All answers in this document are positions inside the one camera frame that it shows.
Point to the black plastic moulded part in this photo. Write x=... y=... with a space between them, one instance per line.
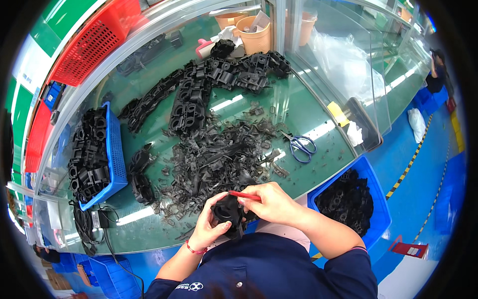
x=227 y=213

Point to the tan plastic cup with scraps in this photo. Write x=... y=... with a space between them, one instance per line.
x=256 y=39

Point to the large red mesh basket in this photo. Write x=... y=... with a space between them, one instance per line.
x=93 y=41

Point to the pile of black moulded parts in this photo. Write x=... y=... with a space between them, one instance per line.
x=194 y=97

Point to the blue crate of black parts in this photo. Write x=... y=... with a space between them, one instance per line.
x=347 y=203

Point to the person's left hand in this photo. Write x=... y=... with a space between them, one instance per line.
x=203 y=228

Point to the pink plastic tool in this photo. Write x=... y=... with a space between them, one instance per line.
x=203 y=48

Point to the blue crates with cardboard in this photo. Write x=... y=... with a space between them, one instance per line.
x=101 y=274

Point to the person's right hand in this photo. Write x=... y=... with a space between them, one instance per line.
x=274 y=205

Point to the person's body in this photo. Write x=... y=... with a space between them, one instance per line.
x=269 y=269

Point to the small blue crate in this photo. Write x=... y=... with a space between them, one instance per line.
x=54 y=95

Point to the small stack of black parts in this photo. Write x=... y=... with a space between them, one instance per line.
x=141 y=175

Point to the blue basket of black parts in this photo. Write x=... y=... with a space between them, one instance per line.
x=95 y=157

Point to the white crumpled cloth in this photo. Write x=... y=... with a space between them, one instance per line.
x=226 y=35

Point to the clear plastic bag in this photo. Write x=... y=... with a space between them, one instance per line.
x=345 y=63

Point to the white glove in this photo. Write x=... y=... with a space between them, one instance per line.
x=354 y=133

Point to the white plastic bag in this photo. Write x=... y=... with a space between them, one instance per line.
x=416 y=125

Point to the red metal stand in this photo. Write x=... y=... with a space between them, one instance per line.
x=409 y=248

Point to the stack of blue crates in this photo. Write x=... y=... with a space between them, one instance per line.
x=431 y=100

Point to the heap of black plastic trimmings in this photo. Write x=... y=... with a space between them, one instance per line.
x=213 y=160

